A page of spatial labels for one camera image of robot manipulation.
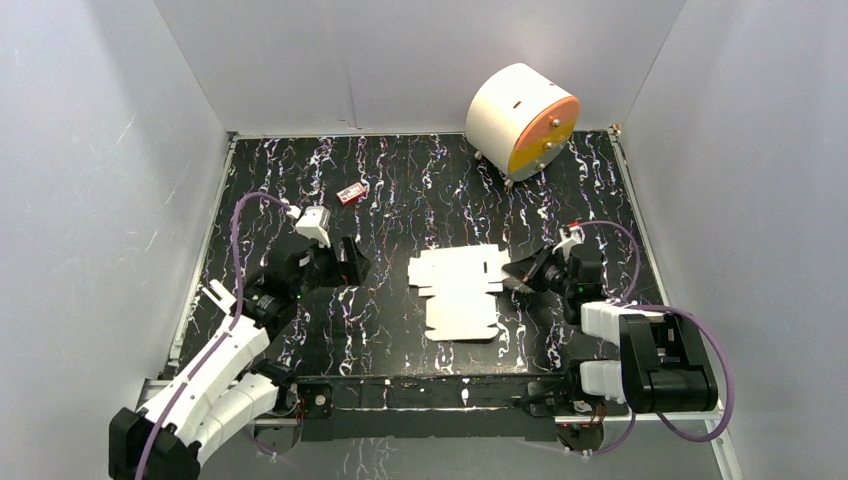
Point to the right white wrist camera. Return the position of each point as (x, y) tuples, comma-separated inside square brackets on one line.
[(570, 237)]

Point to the white cardboard box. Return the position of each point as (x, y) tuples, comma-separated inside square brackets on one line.
[(459, 286)]

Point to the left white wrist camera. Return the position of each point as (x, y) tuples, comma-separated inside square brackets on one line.
[(313, 224)]

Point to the small red white packet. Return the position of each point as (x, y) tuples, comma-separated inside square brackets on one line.
[(352, 193)]

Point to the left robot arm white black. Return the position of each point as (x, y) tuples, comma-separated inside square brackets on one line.
[(227, 385)]

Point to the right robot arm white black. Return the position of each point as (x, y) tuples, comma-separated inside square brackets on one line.
[(662, 367)]

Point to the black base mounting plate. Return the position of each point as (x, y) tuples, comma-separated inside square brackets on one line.
[(322, 409)]

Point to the white cylindrical drum orange face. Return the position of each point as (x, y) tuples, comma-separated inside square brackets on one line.
[(519, 120)]

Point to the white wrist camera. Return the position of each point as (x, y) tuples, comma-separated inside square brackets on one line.
[(570, 237), (313, 224)]

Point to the small white plastic bracket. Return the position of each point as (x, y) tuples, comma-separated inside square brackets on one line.
[(220, 297)]

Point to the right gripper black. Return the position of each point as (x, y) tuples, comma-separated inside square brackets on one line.
[(522, 268)]

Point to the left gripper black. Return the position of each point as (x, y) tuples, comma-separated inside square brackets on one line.
[(337, 266)]

